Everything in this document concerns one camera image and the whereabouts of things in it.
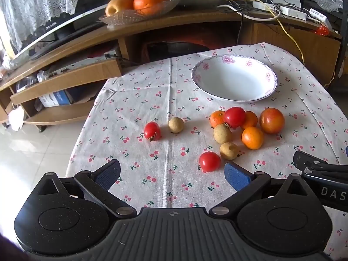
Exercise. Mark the red cherry tomato with stem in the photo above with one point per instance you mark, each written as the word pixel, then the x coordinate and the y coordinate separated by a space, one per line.
pixel 152 131

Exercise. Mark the white set-top box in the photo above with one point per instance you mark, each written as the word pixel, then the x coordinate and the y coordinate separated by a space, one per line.
pixel 320 17

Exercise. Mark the large red-orange tomato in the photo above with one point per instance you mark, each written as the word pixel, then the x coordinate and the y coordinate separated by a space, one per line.
pixel 271 121

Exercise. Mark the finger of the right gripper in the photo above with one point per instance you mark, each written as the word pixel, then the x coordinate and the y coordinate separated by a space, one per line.
pixel 306 162

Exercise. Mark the small red cherry tomato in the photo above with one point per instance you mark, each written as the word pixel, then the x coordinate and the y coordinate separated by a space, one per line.
pixel 235 117

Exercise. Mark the television with lace cover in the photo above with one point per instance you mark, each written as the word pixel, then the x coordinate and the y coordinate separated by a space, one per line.
pixel 29 21

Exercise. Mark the white floral ceramic plate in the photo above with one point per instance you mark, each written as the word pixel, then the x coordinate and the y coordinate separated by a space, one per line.
pixel 235 78

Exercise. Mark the glass fruit bowl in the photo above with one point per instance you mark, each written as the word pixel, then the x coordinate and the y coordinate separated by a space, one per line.
pixel 127 17

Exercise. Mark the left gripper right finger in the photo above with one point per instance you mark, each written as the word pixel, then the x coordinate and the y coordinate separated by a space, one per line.
pixel 248 186

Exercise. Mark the orange tangerine front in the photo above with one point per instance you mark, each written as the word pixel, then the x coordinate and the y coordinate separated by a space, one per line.
pixel 253 138

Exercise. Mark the white power strip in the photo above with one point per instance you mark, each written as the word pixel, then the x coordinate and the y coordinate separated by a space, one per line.
pixel 285 11

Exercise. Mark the tan longan lone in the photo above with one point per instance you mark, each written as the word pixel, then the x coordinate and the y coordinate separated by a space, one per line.
pixel 176 125

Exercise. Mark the orange tangerine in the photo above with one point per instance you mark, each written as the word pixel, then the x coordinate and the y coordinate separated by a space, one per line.
pixel 216 118
pixel 253 138
pixel 251 120

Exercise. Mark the front orange in bowl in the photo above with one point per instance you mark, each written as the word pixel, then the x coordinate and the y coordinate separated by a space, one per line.
pixel 147 7

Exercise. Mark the yellow apple in bowl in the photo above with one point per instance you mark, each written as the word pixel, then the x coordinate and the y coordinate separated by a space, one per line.
pixel 115 6

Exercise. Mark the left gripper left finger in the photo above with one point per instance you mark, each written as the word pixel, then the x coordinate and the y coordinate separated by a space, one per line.
pixel 95 186

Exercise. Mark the cherry print tablecloth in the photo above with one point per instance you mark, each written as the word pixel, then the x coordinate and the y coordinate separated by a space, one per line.
pixel 166 172

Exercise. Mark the black metal shelf rack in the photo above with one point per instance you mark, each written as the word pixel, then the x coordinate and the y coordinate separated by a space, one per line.
pixel 326 2

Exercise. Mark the wooden TV stand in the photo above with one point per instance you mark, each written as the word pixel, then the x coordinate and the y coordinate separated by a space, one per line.
pixel 151 40

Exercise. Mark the blue white box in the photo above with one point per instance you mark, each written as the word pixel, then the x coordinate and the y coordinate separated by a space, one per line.
pixel 55 99

